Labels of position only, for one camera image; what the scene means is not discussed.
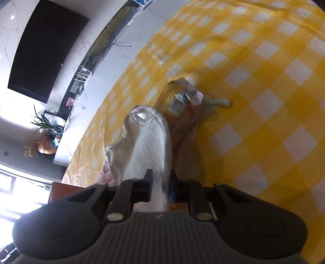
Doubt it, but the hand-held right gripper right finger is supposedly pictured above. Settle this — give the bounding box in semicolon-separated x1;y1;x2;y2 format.
169;169;252;222

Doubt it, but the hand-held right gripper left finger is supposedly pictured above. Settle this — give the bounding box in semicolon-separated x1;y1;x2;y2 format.
65;169;154;224

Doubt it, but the white fluffy towel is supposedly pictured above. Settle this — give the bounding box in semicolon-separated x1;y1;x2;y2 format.
106;104;173;212

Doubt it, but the pink and white fluffy cloth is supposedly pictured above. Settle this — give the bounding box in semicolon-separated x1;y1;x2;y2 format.
100;162;115;184

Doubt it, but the clear plastic bag with sponge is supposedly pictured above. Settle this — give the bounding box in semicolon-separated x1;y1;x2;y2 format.
154;77;204;184

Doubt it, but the small white tube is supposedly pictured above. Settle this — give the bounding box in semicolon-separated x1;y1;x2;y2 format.
201;98;232;107

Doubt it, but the orange round vase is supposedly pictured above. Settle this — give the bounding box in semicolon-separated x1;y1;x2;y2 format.
38;133;58;154

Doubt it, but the yellow checked mat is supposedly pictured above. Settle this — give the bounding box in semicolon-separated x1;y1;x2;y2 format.
61;0;325;254

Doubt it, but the green plant in glass vase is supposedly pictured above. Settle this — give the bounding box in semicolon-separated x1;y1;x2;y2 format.
30;104;67;133

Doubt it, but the dried flower bunch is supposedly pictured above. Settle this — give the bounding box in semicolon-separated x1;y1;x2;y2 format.
23;144;39;158

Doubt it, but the white marble television console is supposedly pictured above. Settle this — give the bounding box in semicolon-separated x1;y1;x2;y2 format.
53;0;193;167

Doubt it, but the white router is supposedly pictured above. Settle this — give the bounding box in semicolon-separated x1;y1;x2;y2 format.
73;65;90;85

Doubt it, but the black cable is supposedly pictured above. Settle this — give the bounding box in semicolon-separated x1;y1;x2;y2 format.
100;30;132;60

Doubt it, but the black wall television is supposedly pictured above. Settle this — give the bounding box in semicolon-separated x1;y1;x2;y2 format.
7;0;91;104

